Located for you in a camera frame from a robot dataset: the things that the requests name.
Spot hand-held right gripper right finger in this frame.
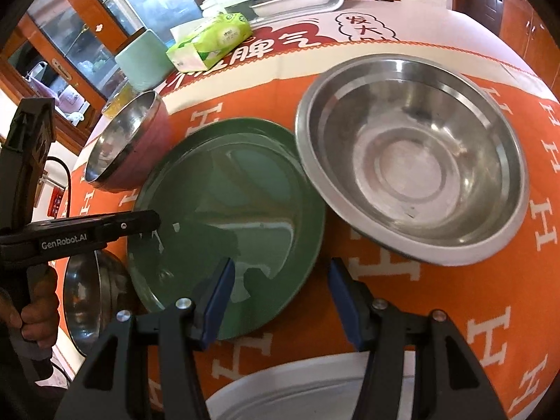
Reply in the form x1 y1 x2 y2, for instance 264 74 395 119
329 257 510 420

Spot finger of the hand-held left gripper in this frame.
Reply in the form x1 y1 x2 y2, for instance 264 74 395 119
104 209 161 246

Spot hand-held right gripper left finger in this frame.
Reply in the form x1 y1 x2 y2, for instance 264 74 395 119
55 257 237 420

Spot plain steel bowl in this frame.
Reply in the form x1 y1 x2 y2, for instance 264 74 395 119
62 249 134 355

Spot green plate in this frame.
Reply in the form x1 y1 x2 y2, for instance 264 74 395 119
127 117 327 341

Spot white plate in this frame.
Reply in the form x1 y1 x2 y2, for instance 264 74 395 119
205 352 414 420

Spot person's left forearm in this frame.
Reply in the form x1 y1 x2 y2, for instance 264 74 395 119
0 328 66 420

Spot person's left hand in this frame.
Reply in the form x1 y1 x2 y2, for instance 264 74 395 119
0 269 60 349

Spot pink steel bowl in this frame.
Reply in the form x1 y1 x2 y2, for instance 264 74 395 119
83 90 173 193

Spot orange patterned tablecloth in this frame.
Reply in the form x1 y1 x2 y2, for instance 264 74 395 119
65 0 560 420

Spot pink kitchen appliance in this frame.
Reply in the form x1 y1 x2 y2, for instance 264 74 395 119
57 85 90 119

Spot wide steel bowl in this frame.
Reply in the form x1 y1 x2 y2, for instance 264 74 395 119
295 54 530 267

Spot mint green canister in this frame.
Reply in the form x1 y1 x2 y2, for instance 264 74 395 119
114 28 176 92

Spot green tissue pack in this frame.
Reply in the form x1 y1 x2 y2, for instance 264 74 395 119
166 12 253 73

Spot wooden glass-door cabinet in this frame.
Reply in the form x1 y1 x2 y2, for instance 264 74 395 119
0 0 211 154

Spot wooden wall cabinet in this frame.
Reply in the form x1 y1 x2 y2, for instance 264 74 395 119
499 0 560 92

